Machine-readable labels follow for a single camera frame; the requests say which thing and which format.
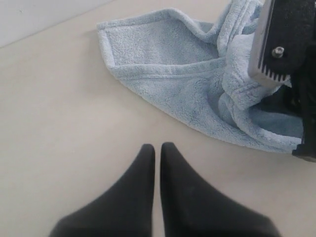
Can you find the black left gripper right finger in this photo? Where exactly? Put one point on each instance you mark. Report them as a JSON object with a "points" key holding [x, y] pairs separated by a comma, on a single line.
{"points": [[193, 208]]}

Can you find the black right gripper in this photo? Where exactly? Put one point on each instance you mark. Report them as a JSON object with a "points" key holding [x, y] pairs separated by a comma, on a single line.
{"points": [[302, 98]]}

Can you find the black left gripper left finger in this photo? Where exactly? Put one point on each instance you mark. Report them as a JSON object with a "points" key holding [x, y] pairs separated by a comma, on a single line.
{"points": [[124, 210]]}

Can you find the light blue terry towel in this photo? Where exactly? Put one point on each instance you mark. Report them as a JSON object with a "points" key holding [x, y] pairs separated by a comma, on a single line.
{"points": [[197, 73]]}

